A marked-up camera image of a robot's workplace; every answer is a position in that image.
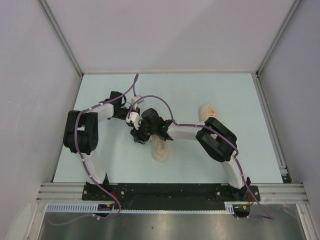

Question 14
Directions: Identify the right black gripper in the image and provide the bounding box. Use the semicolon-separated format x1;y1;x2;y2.
130;119;157;145

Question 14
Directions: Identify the beige lace sneaker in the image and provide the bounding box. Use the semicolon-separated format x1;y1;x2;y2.
150;134;169;162
198;103;226;124

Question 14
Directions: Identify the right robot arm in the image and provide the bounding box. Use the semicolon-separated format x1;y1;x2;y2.
125;108;251;201

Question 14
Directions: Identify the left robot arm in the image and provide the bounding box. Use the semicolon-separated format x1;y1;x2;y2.
63;91;129;200

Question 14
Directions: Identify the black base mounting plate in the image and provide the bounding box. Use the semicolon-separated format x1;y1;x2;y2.
82;183;261;211

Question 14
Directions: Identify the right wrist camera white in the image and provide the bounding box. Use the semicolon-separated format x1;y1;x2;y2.
125;111;142;130

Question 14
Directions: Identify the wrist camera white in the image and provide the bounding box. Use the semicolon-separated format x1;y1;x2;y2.
125;111;142;130
131;95;144;106

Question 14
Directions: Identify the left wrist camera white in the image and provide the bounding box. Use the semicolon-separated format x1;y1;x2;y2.
131;95;144;106

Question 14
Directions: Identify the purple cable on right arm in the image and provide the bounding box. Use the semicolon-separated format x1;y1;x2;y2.
126;94;275;221

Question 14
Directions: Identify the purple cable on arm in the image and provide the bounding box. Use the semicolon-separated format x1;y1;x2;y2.
47;72;140;226
126;94;275;221

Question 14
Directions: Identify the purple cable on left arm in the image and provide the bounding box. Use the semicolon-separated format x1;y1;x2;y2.
47;72;140;226

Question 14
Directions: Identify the aluminium corner post left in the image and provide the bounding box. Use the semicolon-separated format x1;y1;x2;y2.
37;0;84;78

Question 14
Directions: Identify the aluminium corner post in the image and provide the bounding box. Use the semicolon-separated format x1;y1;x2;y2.
37;0;84;78
255;0;303;77

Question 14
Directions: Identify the aluminium frame rail front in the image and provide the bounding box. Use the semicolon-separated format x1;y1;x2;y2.
36;183;309;204

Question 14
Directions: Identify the white slotted cable duct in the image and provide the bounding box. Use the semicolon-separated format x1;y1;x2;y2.
46;201;251;215

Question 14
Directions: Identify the aluminium side rail right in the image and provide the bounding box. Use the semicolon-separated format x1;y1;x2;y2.
251;73;293;184

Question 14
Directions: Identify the aluminium corner post right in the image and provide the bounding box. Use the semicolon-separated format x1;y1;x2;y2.
255;0;303;77

